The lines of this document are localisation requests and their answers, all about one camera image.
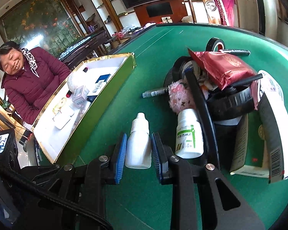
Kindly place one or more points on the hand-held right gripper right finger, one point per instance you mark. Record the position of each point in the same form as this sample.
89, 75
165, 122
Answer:
157, 158

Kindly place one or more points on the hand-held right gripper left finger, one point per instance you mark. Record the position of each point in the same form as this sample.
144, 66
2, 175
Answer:
120, 158

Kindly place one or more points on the green gold-edged box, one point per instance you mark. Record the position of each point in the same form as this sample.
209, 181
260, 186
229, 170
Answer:
50, 136

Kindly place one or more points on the pink fluffy ball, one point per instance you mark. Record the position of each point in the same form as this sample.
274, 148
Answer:
180, 97

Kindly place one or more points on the white fluffy ball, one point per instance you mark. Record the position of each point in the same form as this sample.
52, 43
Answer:
74, 82

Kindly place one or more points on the green white medicine box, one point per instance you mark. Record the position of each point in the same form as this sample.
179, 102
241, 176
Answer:
252, 153

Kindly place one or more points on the red foil packet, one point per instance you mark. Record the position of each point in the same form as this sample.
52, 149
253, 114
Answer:
225, 69

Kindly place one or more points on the white carton with barcode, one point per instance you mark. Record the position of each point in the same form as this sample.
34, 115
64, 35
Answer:
273, 136

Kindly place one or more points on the white pill bottle green label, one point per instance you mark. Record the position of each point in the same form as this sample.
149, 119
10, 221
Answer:
188, 136

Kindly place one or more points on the grey labelled marker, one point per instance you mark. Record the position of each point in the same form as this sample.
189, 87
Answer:
154, 93

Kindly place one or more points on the white flat packet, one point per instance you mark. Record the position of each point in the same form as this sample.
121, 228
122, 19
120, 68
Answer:
64, 119

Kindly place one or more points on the yellow cartoon case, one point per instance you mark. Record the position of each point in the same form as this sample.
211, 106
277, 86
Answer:
59, 105

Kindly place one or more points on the small white medicine box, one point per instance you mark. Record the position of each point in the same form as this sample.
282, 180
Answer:
79, 95

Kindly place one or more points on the blue white medicine box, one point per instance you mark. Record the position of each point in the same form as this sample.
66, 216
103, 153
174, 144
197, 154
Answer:
99, 83

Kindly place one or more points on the large black tape roll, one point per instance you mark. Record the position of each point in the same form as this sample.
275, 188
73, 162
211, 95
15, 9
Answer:
172, 73

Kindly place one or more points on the black ribbed round lid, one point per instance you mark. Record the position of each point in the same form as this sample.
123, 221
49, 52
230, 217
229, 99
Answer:
230, 101

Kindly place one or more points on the black marker red end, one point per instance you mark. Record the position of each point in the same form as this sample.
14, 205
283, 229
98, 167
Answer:
86, 70

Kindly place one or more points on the dark wooden mahjong table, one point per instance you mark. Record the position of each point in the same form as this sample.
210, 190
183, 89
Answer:
86, 48

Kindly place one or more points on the row of mahjong tiles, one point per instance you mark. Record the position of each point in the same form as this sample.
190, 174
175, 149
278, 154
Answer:
74, 46

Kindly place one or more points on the small black tape roll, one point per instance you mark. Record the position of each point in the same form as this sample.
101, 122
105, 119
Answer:
210, 43

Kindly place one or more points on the pink plush toy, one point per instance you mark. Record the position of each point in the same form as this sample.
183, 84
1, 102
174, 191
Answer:
148, 24

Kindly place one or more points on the white floral pouch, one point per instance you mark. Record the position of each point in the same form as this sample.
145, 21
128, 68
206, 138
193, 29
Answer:
271, 83

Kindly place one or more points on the white power strip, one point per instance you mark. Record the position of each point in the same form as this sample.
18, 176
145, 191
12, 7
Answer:
166, 19

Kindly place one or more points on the small cardboard box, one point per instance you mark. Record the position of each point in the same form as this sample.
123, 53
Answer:
187, 19

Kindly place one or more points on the white display shelf unit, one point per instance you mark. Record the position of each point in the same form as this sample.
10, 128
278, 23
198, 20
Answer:
110, 4

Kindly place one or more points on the wooden chair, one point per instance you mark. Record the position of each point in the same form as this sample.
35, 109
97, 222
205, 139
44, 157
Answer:
211, 7

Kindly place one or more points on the magenta fringed cloth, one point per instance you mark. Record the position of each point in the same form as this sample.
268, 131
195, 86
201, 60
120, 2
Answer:
226, 7

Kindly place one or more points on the tall white air conditioner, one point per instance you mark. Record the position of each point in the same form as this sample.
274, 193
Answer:
258, 4

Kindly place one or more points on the floral wall painting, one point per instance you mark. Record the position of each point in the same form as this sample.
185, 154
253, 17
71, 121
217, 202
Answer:
38, 16

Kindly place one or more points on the black rectangular wall panel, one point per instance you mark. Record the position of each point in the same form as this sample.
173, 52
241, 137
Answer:
159, 10

